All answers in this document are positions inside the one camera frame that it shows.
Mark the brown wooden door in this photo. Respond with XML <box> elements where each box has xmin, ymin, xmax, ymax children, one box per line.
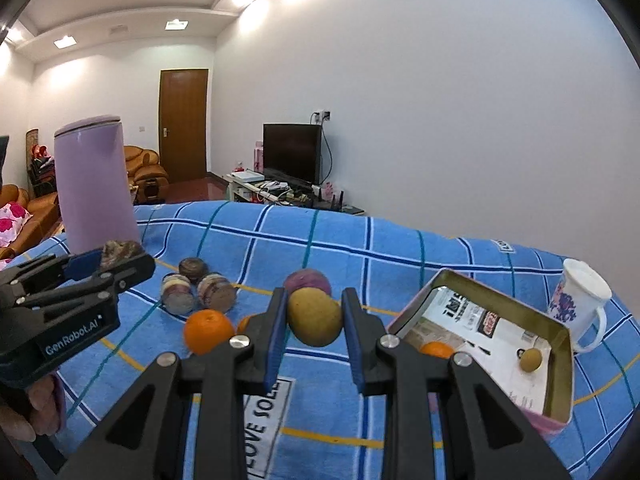
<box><xmin>159</xmin><ymin>69</ymin><xmax>209</xmax><ymax>184</ymax></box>

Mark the black router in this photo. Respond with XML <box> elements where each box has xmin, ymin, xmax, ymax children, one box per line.
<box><xmin>312</xmin><ymin>187</ymin><xmax>363</xmax><ymax>213</ymax></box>

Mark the brown leather armchair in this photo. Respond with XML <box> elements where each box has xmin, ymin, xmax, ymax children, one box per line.
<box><xmin>122</xmin><ymin>145</ymin><xmax>171</xmax><ymax>206</ymax></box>

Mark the lilac cylindrical container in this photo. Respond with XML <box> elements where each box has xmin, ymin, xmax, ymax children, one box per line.
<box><xmin>53</xmin><ymin>115</ymin><xmax>143</xmax><ymax>253</ymax></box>

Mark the pink floral cushion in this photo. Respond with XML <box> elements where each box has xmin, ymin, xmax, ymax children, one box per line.
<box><xmin>0</xmin><ymin>202</ymin><xmax>33</xmax><ymax>246</ymax></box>

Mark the black television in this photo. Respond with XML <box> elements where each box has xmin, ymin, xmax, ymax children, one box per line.
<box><xmin>262</xmin><ymin>123</ymin><xmax>323</xmax><ymax>186</ymax></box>

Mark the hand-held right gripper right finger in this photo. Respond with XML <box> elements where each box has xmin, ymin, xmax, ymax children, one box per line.
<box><xmin>341</xmin><ymin>287</ymin><xmax>573</xmax><ymax>480</ymax></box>

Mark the black television cable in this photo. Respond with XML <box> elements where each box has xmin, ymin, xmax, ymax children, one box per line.
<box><xmin>322</xmin><ymin>120</ymin><xmax>335</xmax><ymax>186</ymax></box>

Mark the yellow-green round fruit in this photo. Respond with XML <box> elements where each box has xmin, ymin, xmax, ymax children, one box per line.
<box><xmin>287</xmin><ymin>288</ymin><xmax>345</xmax><ymax>347</ymax></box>
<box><xmin>519</xmin><ymin>347</ymin><xmax>543</xmax><ymax>373</ymax></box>

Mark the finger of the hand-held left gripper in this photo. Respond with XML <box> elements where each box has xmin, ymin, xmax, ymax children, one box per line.
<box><xmin>0</xmin><ymin>249</ymin><xmax>105</xmax><ymax>306</ymax></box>
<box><xmin>20</xmin><ymin>254</ymin><xmax>157</xmax><ymax>312</ymax></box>

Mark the printed paper liner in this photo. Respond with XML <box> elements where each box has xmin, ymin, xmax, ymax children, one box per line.
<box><xmin>400</xmin><ymin>285</ymin><xmax>563</xmax><ymax>413</ymax></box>

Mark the white floral mug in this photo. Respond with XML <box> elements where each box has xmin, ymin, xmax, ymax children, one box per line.
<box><xmin>547</xmin><ymin>258</ymin><xmax>613</xmax><ymax>353</ymax></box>

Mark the brown leather sofa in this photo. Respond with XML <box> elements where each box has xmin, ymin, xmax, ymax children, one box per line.
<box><xmin>0</xmin><ymin>185</ymin><xmax>63</xmax><ymax>261</ymax></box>

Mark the white television stand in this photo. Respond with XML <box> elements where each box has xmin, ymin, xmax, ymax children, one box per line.
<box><xmin>223</xmin><ymin>172</ymin><xmax>366</xmax><ymax>216</ymax></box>

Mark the purple round fruit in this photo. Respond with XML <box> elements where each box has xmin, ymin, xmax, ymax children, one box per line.
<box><xmin>283</xmin><ymin>269</ymin><xmax>332</xmax><ymax>301</ymax></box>

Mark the pink tin box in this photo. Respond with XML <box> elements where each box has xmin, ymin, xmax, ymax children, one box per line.
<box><xmin>386</xmin><ymin>267</ymin><xmax>575</xmax><ymax>441</ymax></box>

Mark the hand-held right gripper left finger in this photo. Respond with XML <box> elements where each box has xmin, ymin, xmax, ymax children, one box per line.
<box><xmin>75</xmin><ymin>287</ymin><xmax>290</xmax><ymax>480</ymax></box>

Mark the blue plaid blanket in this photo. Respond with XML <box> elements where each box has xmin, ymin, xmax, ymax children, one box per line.
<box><xmin>0</xmin><ymin>200</ymin><xmax>640</xmax><ymax>480</ymax></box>

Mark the person's left hand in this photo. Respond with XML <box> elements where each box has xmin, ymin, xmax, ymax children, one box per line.
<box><xmin>0</xmin><ymin>375</ymin><xmax>67</xmax><ymax>442</ymax></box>

